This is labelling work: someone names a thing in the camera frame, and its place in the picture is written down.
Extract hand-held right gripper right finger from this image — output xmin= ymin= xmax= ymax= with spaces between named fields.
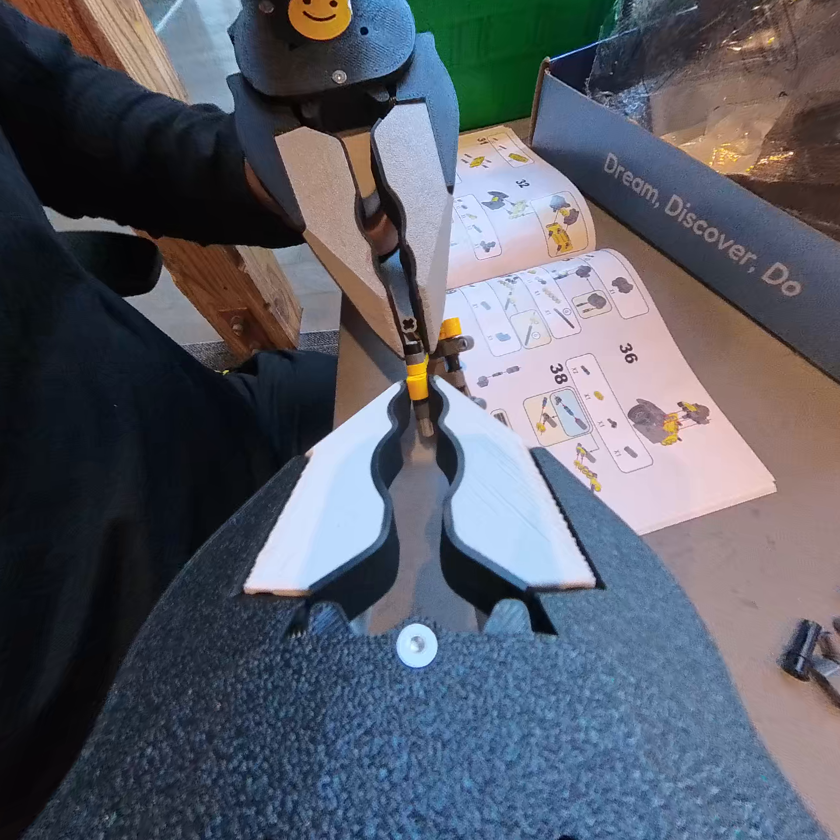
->
xmin=428 ymin=377 xmax=598 ymax=592

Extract person's dark clothed body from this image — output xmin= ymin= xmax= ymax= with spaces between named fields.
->
xmin=0 ymin=131 xmax=339 ymax=840

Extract person's left forearm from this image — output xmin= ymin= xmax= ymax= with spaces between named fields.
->
xmin=0 ymin=7 xmax=307 ymax=250

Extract instruction booklet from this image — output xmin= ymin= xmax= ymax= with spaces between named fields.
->
xmin=443 ymin=125 xmax=778 ymax=536

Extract grey yellow brick assembly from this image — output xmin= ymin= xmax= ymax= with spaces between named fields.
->
xmin=430 ymin=317 xmax=491 ymax=412

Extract crumpled clear plastic bags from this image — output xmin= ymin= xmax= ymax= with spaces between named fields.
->
xmin=587 ymin=0 xmax=840 ymax=240

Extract wooden stool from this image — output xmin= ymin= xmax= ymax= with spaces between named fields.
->
xmin=10 ymin=0 xmax=304 ymax=361

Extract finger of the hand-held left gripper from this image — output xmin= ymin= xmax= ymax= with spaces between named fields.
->
xmin=274 ymin=125 xmax=412 ymax=358
xmin=369 ymin=98 xmax=456 ymax=355

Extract green box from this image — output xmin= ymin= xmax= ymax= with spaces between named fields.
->
xmin=410 ymin=0 xmax=618 ymax=132

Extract dark blue cardboard box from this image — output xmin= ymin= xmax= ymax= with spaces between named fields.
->
xmin=530 ymin=23 xmax=840 ymax=382

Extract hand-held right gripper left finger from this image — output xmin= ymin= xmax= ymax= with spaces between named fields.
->
xmin=244 ymin=381 xmax=403 ymax=597

